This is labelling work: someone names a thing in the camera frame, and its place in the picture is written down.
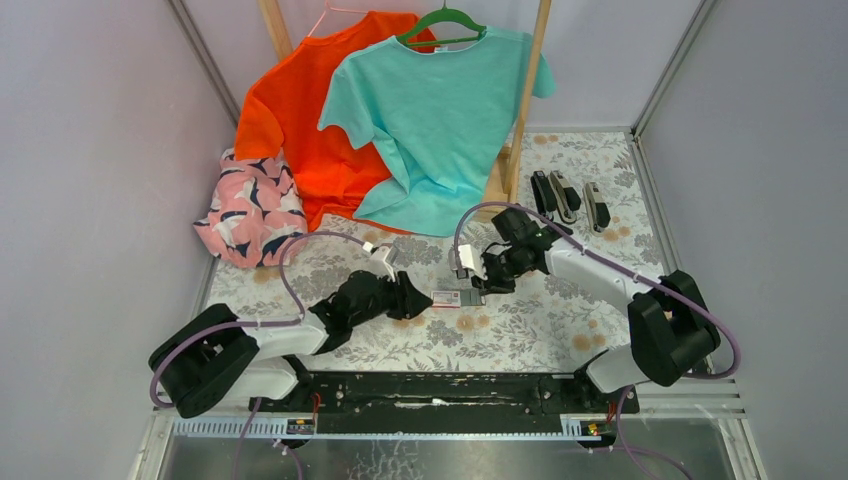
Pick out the orange t-shirt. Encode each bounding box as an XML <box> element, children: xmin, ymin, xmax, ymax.
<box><xmin>235</xmin><ymin>11</ymin><xmax>419</xmax><ymax>230</ymax></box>

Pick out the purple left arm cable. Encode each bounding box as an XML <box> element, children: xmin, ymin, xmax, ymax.
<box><xmin>148</xmin><ymin>230</ymin><xmax>379</xmax><ymax>480</ymax></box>

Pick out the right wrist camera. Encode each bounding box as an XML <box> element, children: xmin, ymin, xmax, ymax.
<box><xmin>449</xmin><ymin>244</ymin><xmax>486</xmax><ymax>279</ymax></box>

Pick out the green clothes hanger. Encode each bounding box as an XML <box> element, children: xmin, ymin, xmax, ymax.
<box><xmin>396</xmin><ymin>1</ymin><xmax>487</xmax><ymax>49</ymax></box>

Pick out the wooden rack left post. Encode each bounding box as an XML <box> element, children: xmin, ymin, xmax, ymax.
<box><xmin>257</xmin><ymin>0</ymin><xmax>293</xmax><ymax>61</ymax></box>

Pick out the teal t-shirt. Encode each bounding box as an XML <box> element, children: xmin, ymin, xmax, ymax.
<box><xmin>318</xmin><ymin>27</ymin><xmax>533</xmax><ymax>237</ymax></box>

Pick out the beige and black stapler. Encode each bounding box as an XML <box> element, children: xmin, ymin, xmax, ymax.
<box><xmin>548</xmin><ymin>170</ymin><xmax>582</xmax><ymax>225</ymax></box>

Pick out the wooden rack post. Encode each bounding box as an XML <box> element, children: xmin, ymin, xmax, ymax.
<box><xmin>257</xmin><ymin>0</ymin><xmax>293</xmax><ymax>61</ymax></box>
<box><xmin>502</xmin><ymin>0</ymin><xmax>552</xmax><ymax>202</ymax></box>

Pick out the red staple box sleeve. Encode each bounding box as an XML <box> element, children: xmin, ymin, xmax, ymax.
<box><xmin>431</xmin><ymin>290</ymin><xmax>462</xmax><ymax>308</ymax></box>

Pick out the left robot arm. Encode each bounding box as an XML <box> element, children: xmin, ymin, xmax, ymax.
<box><xmin>148</xmin><ymin>270</ymin><xmax>433</xmax><ymax>418</ymax></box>

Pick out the pink bird-pattern cloth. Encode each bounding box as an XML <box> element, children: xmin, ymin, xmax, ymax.
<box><xmin>193</xmin><ymin>148</ymin><xmax>308</xmax><ymax>269</ymax></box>

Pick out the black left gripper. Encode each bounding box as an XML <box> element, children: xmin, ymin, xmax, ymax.
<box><xmin>349</xmin><ymin>270</ymin><xmax>433</xmax><ymax>330</ymax></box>

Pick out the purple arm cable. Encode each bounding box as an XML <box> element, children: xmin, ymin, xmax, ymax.
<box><xmin>453</xmin><ymin>201</ymin><xmax>743</xmax><ymax>480</ymax></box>
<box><xmin>148</xmin><ymin>230</ymin><xmax>379</xmax><ymax>480</ymax></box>

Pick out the wooden rack base tray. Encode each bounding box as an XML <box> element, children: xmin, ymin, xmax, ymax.
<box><xmin>483</xmin><ymin>145</ymin><xmax>521</xmax><ymax>203</ymax></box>

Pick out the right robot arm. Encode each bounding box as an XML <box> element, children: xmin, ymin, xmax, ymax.
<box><xmin>452</xmin><ymin>203</ymin><xmax>721</xmax><ymax>412</ymax></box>

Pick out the wooden rack right post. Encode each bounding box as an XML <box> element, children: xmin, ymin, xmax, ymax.
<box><xmin>502</xmin><ymin>0</ymin><xmax>552</xmax><ymax>202</ymax></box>

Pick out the pink clothes hanger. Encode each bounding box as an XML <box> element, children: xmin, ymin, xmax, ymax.
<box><xmin>306</xmin><ymin>1</ymin><xmax>368</xmax><ymax>38</ymax></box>

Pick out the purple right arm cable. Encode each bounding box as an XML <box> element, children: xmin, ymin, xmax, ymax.
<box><xmin>453</xmin><ymin>201</ymin><xmax>743</xmax><ymax>480</ymax></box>

